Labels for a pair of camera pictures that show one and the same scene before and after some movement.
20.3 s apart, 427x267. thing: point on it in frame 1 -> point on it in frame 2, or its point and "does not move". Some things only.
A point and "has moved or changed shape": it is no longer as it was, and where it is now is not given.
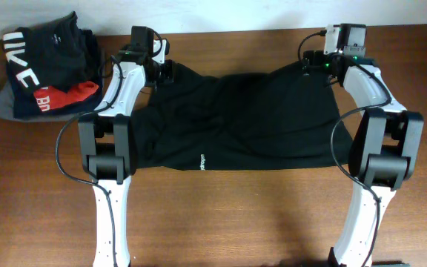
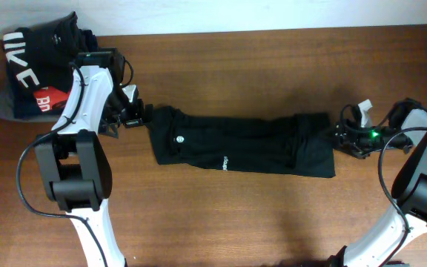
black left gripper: (168, 76) -> (136, 118)
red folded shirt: (50, 97) does not move
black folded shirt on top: (62, 54) does not move
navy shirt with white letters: (24, 82) does not move
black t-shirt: (279, 119) has moved or changed shape
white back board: (118, 18) does not move
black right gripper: (318, 57) -> (356, 149)
